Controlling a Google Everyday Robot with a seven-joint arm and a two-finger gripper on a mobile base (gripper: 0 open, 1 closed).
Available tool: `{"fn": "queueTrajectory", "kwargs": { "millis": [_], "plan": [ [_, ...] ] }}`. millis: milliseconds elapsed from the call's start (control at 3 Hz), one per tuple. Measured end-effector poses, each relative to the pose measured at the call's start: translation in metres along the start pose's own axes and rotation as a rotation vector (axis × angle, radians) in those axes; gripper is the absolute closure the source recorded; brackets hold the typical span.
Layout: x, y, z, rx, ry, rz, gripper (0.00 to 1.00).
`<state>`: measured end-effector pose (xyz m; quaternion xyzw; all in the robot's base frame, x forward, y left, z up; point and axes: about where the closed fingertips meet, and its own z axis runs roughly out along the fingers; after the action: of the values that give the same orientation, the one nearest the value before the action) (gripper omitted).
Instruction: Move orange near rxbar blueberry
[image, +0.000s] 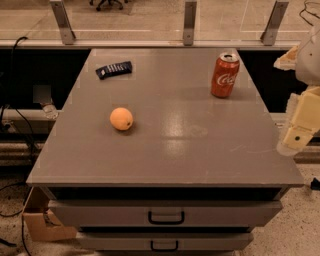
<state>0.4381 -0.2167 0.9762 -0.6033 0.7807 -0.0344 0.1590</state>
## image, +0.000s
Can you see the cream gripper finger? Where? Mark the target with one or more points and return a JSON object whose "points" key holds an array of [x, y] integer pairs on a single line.
{"points": [[302, 121], [288, 60]]}

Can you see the orange fruit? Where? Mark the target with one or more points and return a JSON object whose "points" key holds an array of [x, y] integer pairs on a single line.
{"points": [[121, 119]]}

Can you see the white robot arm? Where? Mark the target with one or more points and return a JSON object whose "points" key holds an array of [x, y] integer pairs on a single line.
{"points": [[308, 59]]}

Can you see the dark blue rxbar wrapper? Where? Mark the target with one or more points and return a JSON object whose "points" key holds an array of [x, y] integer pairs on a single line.
{"points": [[113, 70]]}

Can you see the red coca-cola can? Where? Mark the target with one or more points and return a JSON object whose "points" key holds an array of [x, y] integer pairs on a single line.
{"points": [[224, 75]]}

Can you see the small black object on floor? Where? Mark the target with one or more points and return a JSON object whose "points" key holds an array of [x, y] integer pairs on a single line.
{"points": [[315, 184]]}

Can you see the grey drawer cabinet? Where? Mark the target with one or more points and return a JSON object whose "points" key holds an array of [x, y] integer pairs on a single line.
{"points": [[187, 150]]}

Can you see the black office chair base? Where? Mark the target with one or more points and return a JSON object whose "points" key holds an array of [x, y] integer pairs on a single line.
{"points": [[109, 3]]}

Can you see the brown cardboard box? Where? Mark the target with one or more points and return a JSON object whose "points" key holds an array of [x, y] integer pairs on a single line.
{"points": [[42, 224]]}

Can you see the right metal railing bracket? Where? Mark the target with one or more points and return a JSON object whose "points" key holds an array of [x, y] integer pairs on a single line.
{"points": [[270, 32]]}

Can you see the metal railing bracket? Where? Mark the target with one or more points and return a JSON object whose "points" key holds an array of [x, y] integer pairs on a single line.
{"points": [[190, 8], [67, 35], [270, 32]]}

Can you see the middle metal railing bracket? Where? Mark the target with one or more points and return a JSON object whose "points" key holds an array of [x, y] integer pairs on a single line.
{"points": [[190, 8]]}

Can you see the upper black drawer handle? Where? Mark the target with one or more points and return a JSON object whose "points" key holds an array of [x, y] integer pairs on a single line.
{"points": [[166, 219]]}

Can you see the black drawer handle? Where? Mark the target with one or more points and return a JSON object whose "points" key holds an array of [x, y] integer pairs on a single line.
{"points": [[166, 219], [164, 246]]}

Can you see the lower black drawer handle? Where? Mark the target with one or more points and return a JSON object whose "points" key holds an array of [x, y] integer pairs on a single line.
{"points": [[164, 246]]}

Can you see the left metal railing bracket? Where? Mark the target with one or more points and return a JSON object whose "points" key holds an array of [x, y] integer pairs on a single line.
{"points": [[67, 35]]}

